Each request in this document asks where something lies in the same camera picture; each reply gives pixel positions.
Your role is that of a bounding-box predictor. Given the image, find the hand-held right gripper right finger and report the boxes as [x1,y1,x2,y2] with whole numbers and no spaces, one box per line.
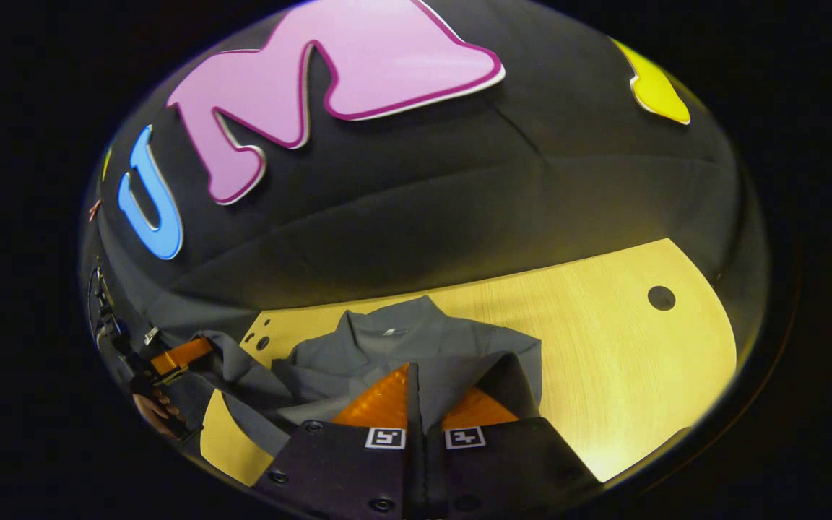
[423,385,602,520]

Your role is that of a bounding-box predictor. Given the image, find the grey collared shirt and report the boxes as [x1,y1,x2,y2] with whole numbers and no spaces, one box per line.
[167,295,543,457]

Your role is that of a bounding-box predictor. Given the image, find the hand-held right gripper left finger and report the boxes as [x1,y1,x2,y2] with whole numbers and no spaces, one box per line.
[252,361,429,520]

